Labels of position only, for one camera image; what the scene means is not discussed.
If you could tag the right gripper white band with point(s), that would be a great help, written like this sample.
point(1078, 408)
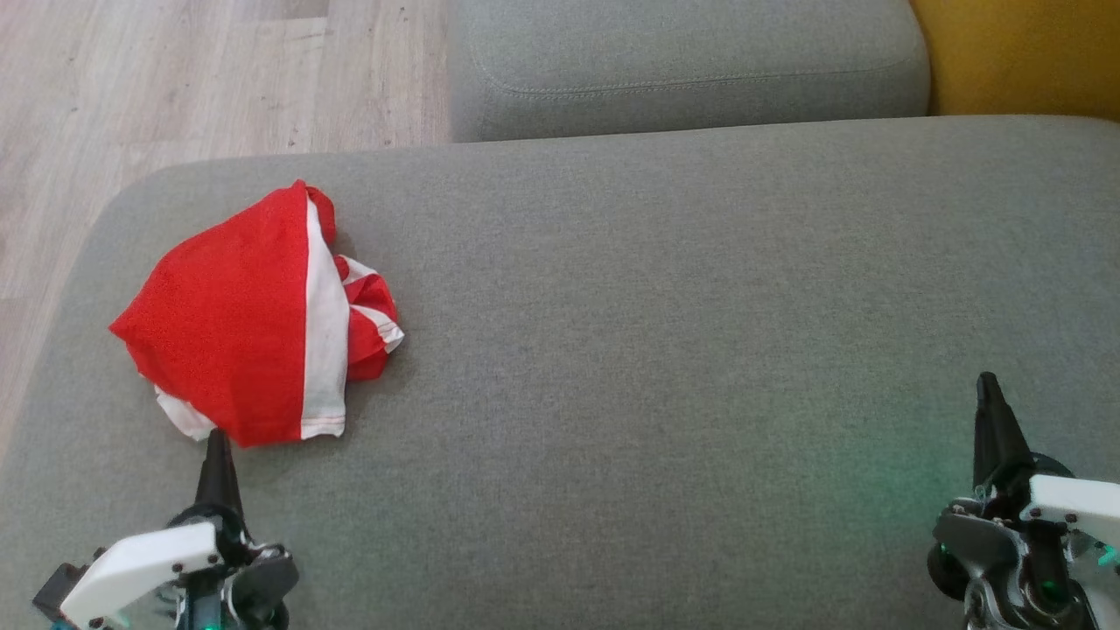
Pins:
point(1059, 525)

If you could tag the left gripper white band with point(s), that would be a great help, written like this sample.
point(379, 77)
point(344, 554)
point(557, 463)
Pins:
point(140, 564)

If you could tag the red white shorts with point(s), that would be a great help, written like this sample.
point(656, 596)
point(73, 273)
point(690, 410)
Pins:
point(227, 332)

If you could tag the large grey sofa seat cushion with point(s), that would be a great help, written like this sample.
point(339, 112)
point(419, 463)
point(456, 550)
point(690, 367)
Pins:
point(656, 350)

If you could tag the large yellow sofa backrest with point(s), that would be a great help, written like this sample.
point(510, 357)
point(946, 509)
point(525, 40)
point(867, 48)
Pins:
point(1024, 52)

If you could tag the grey sofa back cushion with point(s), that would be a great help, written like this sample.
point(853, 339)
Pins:
point(682, 61)

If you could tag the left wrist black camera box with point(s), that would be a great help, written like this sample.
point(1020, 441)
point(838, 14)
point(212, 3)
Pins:
point(61, 591)

